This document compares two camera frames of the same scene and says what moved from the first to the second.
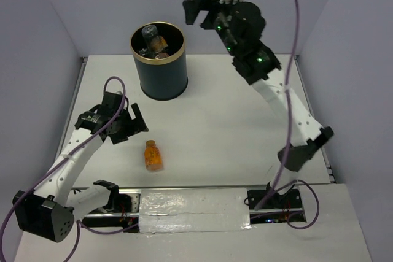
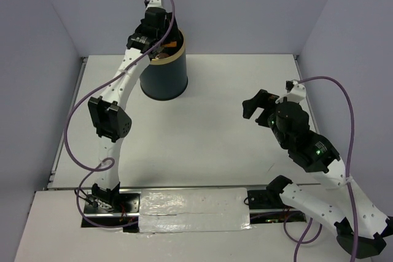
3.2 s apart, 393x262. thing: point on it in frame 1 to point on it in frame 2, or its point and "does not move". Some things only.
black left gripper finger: (140, 123) to (174, 34)
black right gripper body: (228, 40) to (278, 134)
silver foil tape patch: (194, 210) does not move
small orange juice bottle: (153, 157) to (172, 44)
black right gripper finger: (206, 1) to (263, 100)
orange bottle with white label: (161, 55) does not move
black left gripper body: (124, 122) to (164, 32)
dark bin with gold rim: (162, 80) does not move
